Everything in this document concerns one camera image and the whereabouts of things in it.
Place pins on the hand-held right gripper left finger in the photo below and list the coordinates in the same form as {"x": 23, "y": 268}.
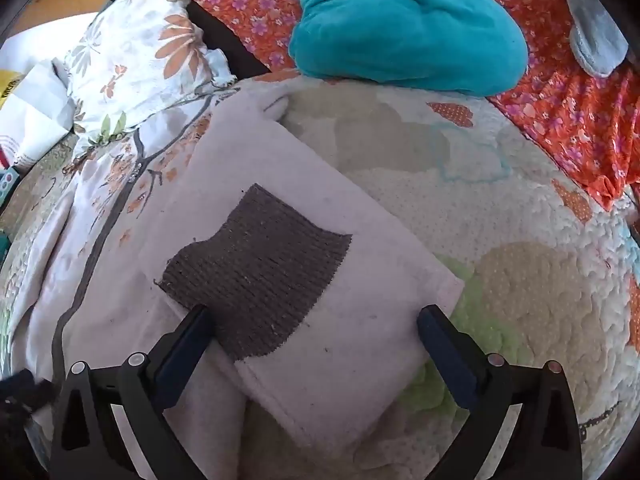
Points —
{"x": 181, "y": 362}

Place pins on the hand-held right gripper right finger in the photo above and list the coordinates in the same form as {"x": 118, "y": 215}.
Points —
{"x": 450, "y": 360}

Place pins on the white fleece garment grey patch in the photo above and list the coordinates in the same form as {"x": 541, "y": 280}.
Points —
{"x": 375, "y": 320}

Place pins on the pale pink cloth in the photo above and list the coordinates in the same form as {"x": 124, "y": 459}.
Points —
{"x": 100, "y": 220}

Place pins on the cream quilted heart blanket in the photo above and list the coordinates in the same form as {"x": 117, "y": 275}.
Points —
{"x": 525, "y": 285}

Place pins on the dark cloth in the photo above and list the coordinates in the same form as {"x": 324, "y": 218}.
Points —
{"x": 20, "y": 400}

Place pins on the colourful dotted box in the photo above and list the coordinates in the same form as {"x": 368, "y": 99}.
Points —
{"x": 7, "y": 185}

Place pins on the orange floral bed sheet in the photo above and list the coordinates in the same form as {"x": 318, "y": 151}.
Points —
{"x": 565, "y": 110}

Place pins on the white plastic bag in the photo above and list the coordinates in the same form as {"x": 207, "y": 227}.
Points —
{"x": 40, "y": 105}

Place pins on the white floral pillow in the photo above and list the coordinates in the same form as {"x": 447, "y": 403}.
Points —
{"x": 140, "y": 50}

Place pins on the teal fleece cloth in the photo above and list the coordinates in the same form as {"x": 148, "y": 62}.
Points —
{"x": 410, "y": 30}

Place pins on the grey blue sock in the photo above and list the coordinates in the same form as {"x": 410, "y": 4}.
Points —
{"x": 595, "y": 35}

